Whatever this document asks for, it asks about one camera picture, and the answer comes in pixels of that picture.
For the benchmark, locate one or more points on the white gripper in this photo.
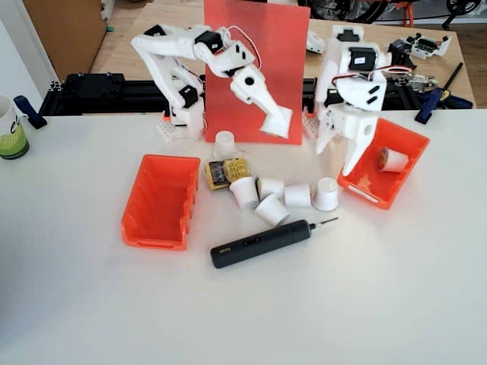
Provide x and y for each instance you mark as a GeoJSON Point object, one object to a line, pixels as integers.
{"type": "Point", "coordinates": [355, 127]}
{"type": "Point", "coordinates": [254, 90]}

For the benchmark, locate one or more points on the orange bin with white label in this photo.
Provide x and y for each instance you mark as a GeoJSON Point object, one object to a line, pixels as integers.
{"type": "Point", "coordinates": [380, 186]}

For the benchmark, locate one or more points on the red lid coffee pod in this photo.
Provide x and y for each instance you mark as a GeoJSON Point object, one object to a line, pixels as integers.
{"type": "Point", "coordinates": [395, 161]}

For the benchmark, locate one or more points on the yellow and black packet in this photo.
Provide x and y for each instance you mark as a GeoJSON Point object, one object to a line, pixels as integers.
{"type": "Point", "coordinates": [228, 171]}

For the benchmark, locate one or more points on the blue lid coffee pod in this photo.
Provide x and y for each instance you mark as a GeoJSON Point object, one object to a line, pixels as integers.
{"type": "Point", "coordinates": [274, 187]}

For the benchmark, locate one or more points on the orange plastic bin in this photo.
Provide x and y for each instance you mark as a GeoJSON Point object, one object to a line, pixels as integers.
{"type": "Point", "coordinates": [160, 197]}

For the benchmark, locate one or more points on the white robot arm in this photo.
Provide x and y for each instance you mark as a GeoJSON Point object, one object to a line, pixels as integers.
{"type": "Point", "coordinates": [331, 68]}
{"type": "Point", "coordinates": [160, 43]}

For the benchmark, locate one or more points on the red foam sheet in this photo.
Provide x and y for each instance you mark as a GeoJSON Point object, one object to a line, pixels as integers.
{"type": "Point", "coordinates": [281, 57]}

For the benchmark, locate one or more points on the blue clamp with black bar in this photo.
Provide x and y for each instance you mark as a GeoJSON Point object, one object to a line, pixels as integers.
{"type": "Point", "coordinates": [428, 106]}

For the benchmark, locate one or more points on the silver metal clamp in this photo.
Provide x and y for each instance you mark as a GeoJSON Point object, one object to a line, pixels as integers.
{"type": "Point", "coordinates": [418, 81]}

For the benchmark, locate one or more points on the black printed part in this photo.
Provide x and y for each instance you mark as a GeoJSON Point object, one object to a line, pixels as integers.
{"type": "Point", "coordinates": [401, 57]}

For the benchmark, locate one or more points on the black bicycle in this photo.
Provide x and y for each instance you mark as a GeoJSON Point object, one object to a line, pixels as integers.
{"type": "Point", "coordinates": [342, 9]}

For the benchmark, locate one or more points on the white device with circuit board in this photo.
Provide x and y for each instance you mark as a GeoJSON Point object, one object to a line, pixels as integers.
{"type": "Point", "coordinates": [426, 47]}

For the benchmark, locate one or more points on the dark grey electric screwdriver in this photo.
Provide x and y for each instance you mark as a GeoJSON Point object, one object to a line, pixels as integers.
{"type": "Point", "coordinates": [251, 245]}

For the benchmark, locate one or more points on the orange stand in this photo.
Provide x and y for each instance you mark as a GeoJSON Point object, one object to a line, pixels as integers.
{"type": "Point", "coordinates": [409, 11]}

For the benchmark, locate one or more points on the small green object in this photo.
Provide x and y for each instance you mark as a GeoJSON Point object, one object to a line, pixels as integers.
{"type": "Point", "coordinates": [110, 29]}

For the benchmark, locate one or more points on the white and green mug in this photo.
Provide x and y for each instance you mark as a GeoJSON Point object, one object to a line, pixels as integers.
{"type": "Point", "coordinates": [11, 125]}

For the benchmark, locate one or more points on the black aluminium rail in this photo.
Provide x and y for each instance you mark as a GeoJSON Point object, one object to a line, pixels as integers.
{"type": "Point", "coordinates": [114, 97]}

